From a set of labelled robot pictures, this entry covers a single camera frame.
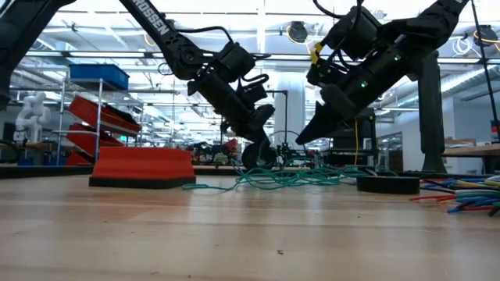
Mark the yellow cable tag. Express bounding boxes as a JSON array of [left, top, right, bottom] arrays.
[[310, 41, 324, 66]]

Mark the black cable spool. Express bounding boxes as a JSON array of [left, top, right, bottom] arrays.
[[241, 139, 279, 171]]

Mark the black ceiling cable reel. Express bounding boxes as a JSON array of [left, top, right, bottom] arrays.
[[473, 24, 500, 47], [287, 21, 309, 44]]

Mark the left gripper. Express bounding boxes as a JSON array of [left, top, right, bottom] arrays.
[[186, 72, 277, 167]]

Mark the red and black box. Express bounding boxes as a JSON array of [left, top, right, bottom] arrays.
[[88, 147, 197, 190]]

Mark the blue plastic bin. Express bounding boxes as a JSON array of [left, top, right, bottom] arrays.
[[69, 63, 130, 91]]

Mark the white building column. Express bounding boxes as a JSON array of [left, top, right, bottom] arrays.
[[273, 72, 306, 151]]

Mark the black tape roll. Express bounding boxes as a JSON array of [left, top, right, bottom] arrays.
[[355, 175, 421, 196]]

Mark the bundle of coloured wires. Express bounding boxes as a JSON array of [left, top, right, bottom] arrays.
[[409, 175, 500, 219]]

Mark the yellow cable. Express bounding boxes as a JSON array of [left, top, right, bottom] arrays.
[[287, 25, 359, 167]]

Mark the black monitor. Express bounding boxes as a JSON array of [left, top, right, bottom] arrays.
[[331, 108, 377, 150]]

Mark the thin black slanted pole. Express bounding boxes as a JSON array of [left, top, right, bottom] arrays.
[[470, 0, 500, 132]]

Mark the wooden table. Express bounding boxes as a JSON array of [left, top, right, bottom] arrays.
[[443, 143, 500, 176]]

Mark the thin green wire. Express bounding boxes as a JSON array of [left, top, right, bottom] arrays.
[[181, 158, 395, 192]]

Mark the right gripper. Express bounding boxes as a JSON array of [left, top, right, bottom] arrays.
[[295, 50, 411, 145]]

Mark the black gantry frame with camera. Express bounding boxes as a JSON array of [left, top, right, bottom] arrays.
[[220, 88, 289, 148]]

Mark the metal rack with red bins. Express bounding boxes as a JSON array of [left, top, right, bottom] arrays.
[[54, 77, 144, 167]]

